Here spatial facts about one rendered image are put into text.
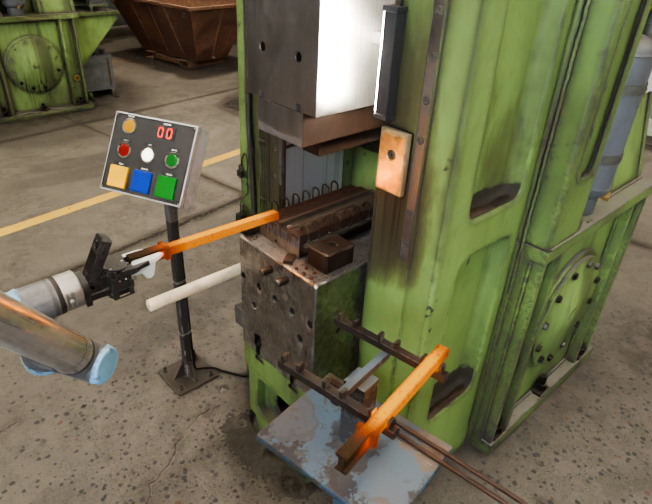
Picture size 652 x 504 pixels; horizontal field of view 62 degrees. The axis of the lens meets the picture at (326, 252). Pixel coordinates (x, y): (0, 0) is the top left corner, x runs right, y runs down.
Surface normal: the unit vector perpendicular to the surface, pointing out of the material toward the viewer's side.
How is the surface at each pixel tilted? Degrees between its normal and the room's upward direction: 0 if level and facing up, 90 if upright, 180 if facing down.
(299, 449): 0
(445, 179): 90
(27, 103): 90
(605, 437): 0
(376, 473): 0
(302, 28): 90
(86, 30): 90
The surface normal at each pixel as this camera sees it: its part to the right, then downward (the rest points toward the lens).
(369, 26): 0.68, 0.40
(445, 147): -0.73, 0.32
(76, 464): 0.05, -0.86
